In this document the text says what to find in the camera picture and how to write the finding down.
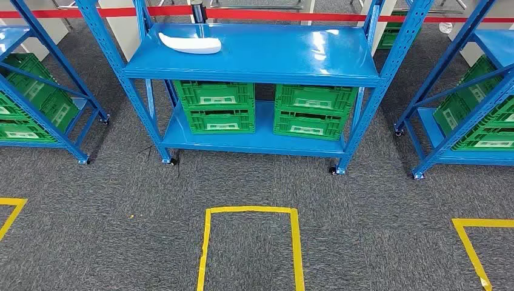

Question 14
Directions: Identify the white plastic part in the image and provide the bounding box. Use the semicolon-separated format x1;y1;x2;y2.
158;32;222;55

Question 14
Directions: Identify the red barrier belt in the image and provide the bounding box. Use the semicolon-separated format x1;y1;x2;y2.
0;4;514;24

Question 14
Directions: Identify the black stanchion post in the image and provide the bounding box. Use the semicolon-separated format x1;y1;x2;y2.
190;0;209;24

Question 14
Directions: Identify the blue metal shelf rack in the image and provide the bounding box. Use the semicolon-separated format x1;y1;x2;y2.
393;0;514;180
74;0;436;176
0;0;111;166

